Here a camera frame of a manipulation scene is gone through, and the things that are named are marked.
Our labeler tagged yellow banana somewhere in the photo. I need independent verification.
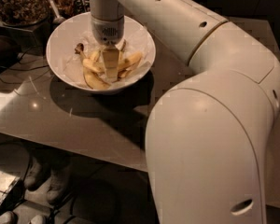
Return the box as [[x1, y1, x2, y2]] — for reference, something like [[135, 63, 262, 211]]
[[82, 51, 142, 73], [75, 43, 110, 90], [90, 45, 135, 79]]

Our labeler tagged yellow banana behind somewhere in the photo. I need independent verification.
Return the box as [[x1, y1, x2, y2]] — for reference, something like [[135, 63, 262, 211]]
[[90, 45, 135, 79]]

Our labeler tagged grey shoe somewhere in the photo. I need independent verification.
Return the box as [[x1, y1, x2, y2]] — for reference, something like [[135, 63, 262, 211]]
[[23, 158, 49, 191], [46, 164, 72, 205]]

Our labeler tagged grey shoe left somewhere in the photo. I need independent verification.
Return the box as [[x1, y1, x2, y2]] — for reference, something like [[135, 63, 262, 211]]
[[23, 158, 49, 191]]

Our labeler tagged black cable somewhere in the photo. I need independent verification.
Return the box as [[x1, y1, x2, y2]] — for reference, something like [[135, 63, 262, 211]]
[[0, 45, 50, 86]]

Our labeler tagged white ceramic bowl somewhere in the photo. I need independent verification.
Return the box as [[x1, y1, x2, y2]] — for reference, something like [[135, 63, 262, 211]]
[[46, 12, 146, 94]]

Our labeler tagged grey shoe right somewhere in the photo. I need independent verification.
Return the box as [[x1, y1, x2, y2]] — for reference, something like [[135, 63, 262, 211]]
[[46, 164, 72, 205]]

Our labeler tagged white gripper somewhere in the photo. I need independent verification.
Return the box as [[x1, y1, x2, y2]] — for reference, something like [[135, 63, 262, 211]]
[[91, 17, 124, 82]]

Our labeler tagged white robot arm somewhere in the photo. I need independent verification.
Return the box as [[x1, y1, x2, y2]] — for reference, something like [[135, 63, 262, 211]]
[[91, 0, 280, 224]]

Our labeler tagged black wire basket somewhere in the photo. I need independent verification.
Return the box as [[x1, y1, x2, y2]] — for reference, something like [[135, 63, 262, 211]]
[[52, 0, 91, 19]]

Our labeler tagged white spoon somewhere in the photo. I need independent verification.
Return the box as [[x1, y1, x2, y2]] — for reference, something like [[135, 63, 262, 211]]
[[48, 0, 65, 24]]

